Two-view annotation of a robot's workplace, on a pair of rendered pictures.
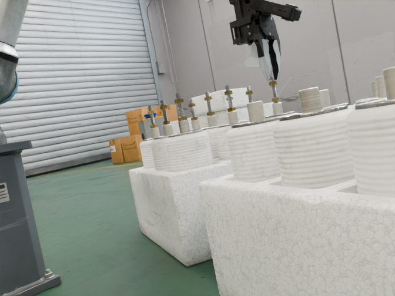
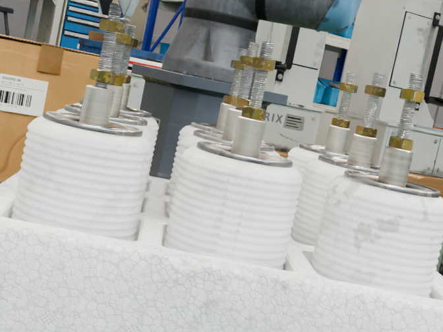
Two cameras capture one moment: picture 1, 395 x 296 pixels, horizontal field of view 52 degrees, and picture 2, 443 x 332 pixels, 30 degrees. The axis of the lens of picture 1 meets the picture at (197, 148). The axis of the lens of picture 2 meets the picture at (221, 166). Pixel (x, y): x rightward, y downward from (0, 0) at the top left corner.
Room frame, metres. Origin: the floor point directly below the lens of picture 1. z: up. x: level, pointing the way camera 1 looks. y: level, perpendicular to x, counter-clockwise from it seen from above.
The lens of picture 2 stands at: (1.23, -0.78, 0.31)
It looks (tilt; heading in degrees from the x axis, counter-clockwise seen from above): 6 degrees down; 106
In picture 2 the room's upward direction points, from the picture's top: 12 degrees clockwise
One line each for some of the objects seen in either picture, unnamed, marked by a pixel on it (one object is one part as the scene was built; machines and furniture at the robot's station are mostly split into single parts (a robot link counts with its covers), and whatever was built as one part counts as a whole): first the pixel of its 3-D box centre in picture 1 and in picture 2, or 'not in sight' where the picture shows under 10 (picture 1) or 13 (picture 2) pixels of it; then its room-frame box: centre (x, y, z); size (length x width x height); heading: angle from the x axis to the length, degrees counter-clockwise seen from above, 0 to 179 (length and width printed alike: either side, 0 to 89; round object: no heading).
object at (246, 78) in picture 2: (209, 106); (245, 83); (1.02, -0.05, 0.31); 0.01 x 0.01 x 0.08
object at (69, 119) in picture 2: (278, 115); (93, 125); (0.95, -0.20, 0.25); 0.08 x 0.08 x 0.01
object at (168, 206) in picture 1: (225, 190); (198, 310); (1.02, -0.05, 0.09); 0.39 x 0.39 x 0.18; 21
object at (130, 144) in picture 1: (138, 147); not in sight; (4.88, 0.70, 0.15); 0.30 x 0.24 x 0.30; 46
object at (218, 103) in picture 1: (220, 101); not in sight; (3.93, -0.30, 0.45); 0.39 x 0.39 x 0.18; 48
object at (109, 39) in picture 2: (274, 91); (107, 53); (0.95, -0.20, 0.31); 0.01 x 0.01 x 0.08
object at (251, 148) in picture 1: (269, 186); not in sight; (0.57, -0.09, 0.16); 0.10 x 0.10 x 0.18
